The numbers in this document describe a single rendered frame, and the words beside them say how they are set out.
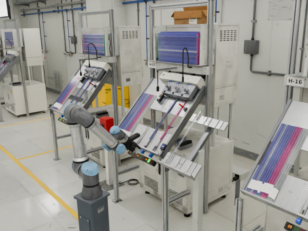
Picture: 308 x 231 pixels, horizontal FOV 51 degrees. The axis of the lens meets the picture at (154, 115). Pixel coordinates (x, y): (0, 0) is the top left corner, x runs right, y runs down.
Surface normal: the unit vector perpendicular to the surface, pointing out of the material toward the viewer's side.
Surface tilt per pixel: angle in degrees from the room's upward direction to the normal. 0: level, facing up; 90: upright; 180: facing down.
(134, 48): 90
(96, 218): 90
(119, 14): 90
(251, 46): 90
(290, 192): 44
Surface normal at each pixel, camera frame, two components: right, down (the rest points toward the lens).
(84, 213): -0.59, 0.22
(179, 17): -0.73, 0.03
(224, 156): 0.65, 0.19
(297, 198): -0.54, -0.56
